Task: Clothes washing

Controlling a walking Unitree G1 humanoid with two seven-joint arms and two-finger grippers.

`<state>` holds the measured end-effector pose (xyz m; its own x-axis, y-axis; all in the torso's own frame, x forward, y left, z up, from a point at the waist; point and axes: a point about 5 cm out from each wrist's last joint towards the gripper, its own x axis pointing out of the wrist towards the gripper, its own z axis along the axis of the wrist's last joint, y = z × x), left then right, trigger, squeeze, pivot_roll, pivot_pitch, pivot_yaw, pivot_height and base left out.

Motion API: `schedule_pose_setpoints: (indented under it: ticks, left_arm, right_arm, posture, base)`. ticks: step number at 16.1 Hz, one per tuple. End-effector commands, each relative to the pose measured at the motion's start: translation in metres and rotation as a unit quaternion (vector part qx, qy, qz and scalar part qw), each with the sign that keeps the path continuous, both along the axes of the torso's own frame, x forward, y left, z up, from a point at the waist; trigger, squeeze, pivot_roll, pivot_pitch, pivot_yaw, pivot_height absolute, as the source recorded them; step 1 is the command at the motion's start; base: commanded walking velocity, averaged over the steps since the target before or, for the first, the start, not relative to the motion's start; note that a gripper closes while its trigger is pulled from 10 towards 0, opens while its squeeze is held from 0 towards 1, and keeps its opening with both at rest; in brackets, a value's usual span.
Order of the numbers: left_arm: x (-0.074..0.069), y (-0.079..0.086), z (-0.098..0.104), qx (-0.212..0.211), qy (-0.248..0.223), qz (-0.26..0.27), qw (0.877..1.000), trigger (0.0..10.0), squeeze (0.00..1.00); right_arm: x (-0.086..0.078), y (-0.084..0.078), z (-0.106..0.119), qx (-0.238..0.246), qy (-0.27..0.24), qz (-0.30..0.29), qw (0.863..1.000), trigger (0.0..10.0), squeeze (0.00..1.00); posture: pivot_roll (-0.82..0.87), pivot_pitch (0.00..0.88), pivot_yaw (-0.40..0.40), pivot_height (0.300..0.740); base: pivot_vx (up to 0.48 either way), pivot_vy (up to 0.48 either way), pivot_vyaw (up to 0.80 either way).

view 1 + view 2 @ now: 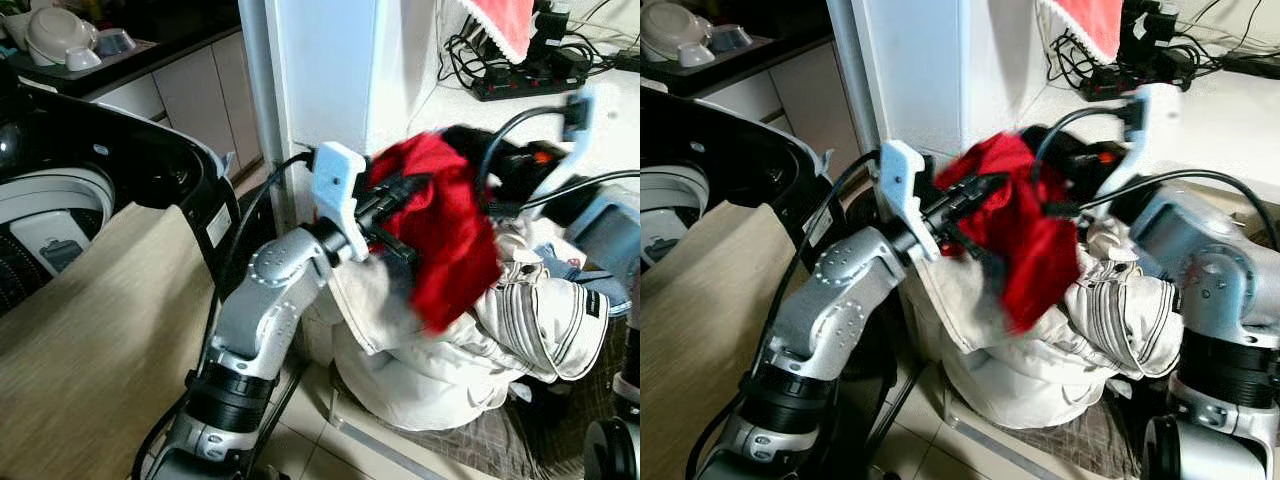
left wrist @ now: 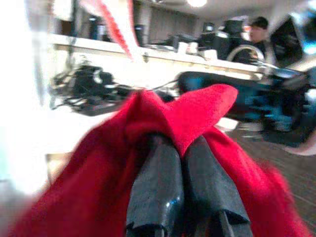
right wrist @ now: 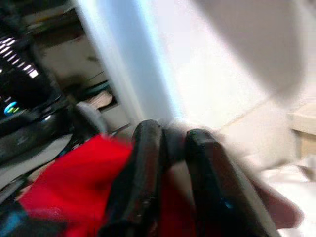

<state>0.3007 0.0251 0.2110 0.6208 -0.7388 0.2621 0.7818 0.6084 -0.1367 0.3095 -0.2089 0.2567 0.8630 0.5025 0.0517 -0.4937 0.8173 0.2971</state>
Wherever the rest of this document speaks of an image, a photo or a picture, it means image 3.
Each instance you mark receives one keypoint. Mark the white cabinet panel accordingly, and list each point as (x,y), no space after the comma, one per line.
(153,61)

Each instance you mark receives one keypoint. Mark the black washing machine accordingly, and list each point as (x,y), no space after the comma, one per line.
(23,86)

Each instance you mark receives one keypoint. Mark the red cloth garment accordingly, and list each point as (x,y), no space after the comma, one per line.
(74,187)

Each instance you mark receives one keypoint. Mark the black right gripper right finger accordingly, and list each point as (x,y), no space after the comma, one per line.
(212,177)

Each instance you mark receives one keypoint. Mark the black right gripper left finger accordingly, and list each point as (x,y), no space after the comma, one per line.
(142,172)

